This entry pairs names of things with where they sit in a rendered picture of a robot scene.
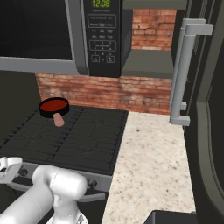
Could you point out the black fridge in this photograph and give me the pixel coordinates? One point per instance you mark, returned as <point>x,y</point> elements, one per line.
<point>208,116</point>

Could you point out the black pan with red sauce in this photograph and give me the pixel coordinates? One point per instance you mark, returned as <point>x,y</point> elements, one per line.
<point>54,105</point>

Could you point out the black box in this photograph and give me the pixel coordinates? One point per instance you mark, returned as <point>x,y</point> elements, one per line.
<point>172,217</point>

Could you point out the grey wall shelf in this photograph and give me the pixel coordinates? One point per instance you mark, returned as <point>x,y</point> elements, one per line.
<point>148,64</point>
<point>154,4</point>

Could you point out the black gas stove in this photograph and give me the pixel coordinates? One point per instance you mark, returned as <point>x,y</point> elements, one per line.
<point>75,137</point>

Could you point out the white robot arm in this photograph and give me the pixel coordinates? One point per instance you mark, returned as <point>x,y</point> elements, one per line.
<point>62,182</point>

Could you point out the black microwave door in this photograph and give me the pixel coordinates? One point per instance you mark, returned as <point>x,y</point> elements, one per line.
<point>35,29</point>

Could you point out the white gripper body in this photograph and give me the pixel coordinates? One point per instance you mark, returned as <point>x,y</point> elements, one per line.
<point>11,166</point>

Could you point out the black microwave oven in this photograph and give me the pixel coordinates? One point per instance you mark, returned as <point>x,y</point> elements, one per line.
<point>102,35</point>

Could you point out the black stove knob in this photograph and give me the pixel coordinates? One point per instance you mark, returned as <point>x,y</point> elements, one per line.
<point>92,183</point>
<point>23,172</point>

